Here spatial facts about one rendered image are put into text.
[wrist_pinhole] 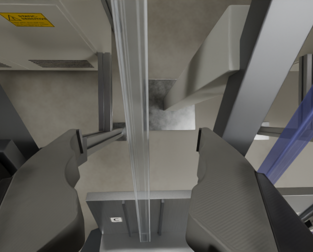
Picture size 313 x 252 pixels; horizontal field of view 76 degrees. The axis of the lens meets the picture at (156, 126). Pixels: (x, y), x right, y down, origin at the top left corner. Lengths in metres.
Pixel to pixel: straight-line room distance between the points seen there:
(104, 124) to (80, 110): 0.37
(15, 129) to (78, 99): 0.77
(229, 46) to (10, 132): 0.26
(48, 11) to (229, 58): 0.41
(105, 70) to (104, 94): 0.08
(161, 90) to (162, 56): 0.17
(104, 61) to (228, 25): 0.56
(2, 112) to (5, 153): 0.06
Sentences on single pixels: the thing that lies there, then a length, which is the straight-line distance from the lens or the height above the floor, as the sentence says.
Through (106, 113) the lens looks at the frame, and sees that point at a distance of 0.69.
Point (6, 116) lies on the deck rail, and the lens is 0.30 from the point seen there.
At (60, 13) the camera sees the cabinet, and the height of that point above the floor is 0.56.
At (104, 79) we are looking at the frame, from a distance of 0.72.
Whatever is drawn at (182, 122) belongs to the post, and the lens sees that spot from 1.00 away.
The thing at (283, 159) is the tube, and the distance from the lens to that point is 0.18.
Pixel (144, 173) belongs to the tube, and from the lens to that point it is 0.16.
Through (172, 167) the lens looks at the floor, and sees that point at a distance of 1.03.
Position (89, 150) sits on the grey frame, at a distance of 0.46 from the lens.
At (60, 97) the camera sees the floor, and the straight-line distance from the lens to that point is 1.09.
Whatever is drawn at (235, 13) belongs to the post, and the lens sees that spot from 0.22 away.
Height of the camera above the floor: 1.00
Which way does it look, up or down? 87 degrees down
